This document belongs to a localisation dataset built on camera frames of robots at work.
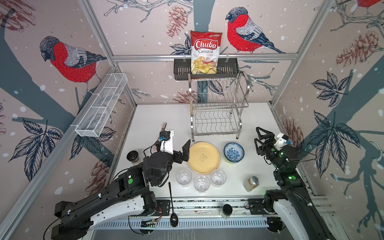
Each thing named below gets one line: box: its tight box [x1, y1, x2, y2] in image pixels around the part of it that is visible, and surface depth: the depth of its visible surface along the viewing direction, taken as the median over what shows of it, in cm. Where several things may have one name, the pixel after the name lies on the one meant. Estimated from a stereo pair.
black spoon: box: [168, 182, 179, 227], surface depth 71 cm
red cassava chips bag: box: [190, 30, 223, 75], surface depth 86 cm
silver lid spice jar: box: [243, 175, 260, 192], surface depth 75 cm
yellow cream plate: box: [187, 141, 221, 175], surface depth 90 cm
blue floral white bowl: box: [223, 142, 245, 164], surface depth 89 cm
